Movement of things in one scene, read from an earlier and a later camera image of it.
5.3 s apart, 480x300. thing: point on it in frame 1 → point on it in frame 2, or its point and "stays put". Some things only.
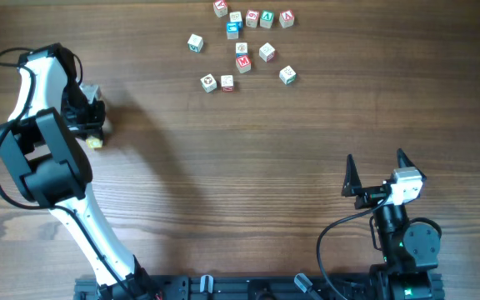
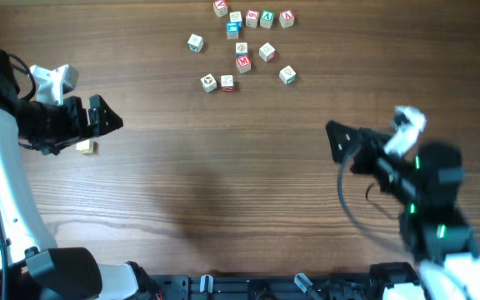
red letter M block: x=243 y=63 stays put
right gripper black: x=374 y=196 → x=362 y=148
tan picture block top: x=235 y=17 stays put
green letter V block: x=267 y=18 stays put
